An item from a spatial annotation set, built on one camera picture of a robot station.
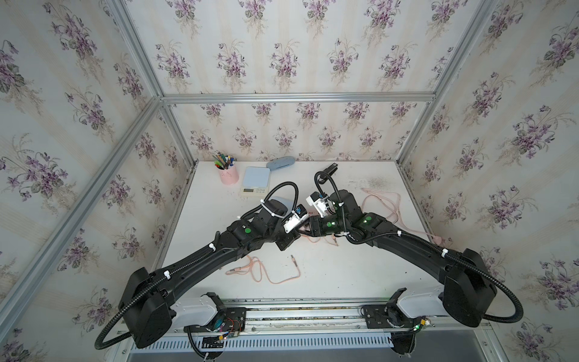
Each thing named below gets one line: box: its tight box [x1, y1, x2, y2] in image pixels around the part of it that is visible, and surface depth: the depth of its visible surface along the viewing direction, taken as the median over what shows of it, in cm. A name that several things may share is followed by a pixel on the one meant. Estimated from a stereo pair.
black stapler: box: [322, 162, 339, 176], surface depth 117 cm
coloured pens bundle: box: [211, 150, 237, 170], surface depth 107 cm
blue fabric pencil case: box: [266, 156, 296, 171], surface depth 120 cm
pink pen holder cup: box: [214, 162, 239, 186], surface depth 107 cm
